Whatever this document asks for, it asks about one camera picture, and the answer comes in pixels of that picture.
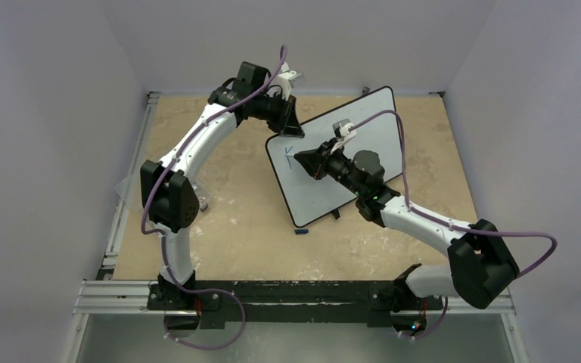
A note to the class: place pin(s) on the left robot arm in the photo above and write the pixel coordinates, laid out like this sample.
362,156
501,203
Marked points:
169,199

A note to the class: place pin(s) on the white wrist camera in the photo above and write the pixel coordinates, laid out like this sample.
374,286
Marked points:
344,131
287,80

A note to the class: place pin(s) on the clear plastic bag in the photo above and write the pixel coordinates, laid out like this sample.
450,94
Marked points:
129,191

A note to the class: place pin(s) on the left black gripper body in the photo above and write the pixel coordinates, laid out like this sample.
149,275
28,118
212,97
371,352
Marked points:
272,111

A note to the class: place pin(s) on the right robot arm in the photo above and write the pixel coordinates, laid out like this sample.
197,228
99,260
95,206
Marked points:
480,265

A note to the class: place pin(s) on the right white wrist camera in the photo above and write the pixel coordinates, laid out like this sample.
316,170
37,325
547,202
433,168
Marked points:
344,131

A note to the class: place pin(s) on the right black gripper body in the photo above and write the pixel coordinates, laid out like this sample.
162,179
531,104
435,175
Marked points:
321,162

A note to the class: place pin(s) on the white whiteboard black frame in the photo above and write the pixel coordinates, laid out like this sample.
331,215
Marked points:
348,152

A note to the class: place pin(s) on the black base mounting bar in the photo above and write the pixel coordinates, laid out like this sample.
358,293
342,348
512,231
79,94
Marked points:
215,303

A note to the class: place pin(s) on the aluminium frame rail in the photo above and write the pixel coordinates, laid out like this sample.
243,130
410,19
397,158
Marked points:
106,295

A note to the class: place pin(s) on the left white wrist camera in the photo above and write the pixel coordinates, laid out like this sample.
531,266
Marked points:
287,80

